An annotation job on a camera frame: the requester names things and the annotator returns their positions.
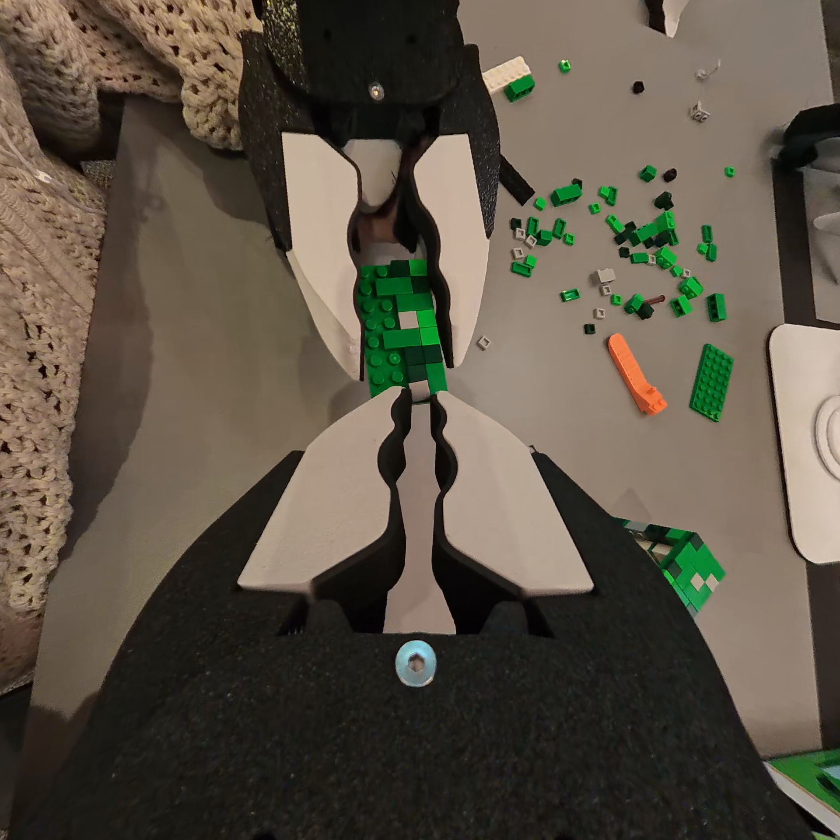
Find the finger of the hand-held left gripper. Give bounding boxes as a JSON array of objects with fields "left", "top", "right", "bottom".
[
  {"left": 412, "top": 133, "right": 491, "bottom": 370},
  {"left": 281, "top": 131, "right": 366, "bottom": 382}
]

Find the small green lego model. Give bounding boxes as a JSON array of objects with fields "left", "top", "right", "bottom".
[{"left": 613, "top": 517, "right": 727, "bottom": 618}]

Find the white book stand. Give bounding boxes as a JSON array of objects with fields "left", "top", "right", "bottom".
[{"left": 768, "top": 322, "right": 840, "bottom": 565}]

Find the white wavy plastic part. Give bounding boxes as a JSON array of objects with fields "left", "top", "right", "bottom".
[{"left": 646, "top": 0, "right": 691, "bottom": 38}]

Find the green lego box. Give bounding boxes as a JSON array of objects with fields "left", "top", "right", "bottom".
[{"left": 764, "top": 748, "right": 840, "bottom": 840}]

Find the white lego plate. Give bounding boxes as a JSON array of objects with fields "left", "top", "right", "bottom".
[{"left": 482, "top": 57, "right": 531, "bottom": 93}]

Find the black lego plate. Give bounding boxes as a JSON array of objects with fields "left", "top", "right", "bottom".
[{"left": 499, "top": 154, "right": 536, "bottom": 203}]

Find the pile of small lego pieces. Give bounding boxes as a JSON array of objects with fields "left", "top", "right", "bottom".
[{"left": 508, "top": 164, "right": 729, "bottom": 337}]

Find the green lego baseplate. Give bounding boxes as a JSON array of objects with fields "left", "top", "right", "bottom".
[{"left": 357, "top": 259, "right": 451, "bottom": 403}]

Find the narrow green lego plate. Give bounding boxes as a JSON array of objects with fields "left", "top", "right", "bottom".
[{"left": 689, "top": 343, "right": 735, "bottom": 423}]

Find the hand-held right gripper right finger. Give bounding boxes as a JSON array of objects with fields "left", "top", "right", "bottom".
[{"left": 430, "top": 390, "right": 596, "bottom": 599}]

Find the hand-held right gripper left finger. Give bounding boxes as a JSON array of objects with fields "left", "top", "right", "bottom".
[{"left": 237, "top": 386, "right": 404, "bottom": 596}]

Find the person's left forearm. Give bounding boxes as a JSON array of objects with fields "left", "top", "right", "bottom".
[{"left": 66, "top": 0, "right": 265, "bottom": 151}]

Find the person's left hand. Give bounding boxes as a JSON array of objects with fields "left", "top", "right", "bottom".
[{"left": 364, "top": 202, "right": 411, "bottom": 242}]

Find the orange brick separator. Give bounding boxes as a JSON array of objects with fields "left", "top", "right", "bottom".
[{"left": 607, "top": 333, "right": 669, "bottom": 417}]

